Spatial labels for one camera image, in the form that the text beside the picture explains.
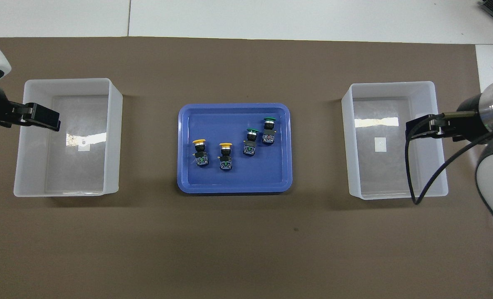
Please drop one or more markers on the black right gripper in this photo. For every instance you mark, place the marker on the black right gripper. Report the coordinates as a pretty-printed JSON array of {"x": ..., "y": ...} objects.
[{"x": 471, "y": 124}]

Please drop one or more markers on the green push button switch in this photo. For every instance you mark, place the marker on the green push button switch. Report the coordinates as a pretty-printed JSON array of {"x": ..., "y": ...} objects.
[
  {"x": 269, "y": 132},
  {"x": 250, "y": 143}
]

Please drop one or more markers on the yellow push button switch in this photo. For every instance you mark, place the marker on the yellow push button switch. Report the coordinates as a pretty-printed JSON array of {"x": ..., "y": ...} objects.
[
  {"x": 200, "y": 154},
  {"x": 225, "y": 158}
]

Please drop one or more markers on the translucent white plastic box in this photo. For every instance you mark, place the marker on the translucent white plastic box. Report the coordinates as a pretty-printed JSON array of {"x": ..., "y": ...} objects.
[
  {"x": 34, "y": 137},
  {"x": 396, "y": 174}
]

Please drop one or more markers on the small white label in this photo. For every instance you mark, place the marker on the small white label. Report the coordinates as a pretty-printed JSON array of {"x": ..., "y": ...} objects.
[
  {"x": 380, "y": 144},
  {"x": 83, "y": 145}
]

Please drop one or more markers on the blue plastic tray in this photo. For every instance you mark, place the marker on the blue plastic tray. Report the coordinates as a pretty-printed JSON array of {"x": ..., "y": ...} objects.
[{"x": 234, "y": 178}]

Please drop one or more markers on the brown paper mat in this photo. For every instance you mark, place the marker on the brown paper mat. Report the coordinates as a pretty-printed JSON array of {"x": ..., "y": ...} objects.
[{"x": 238, "y": 241}]

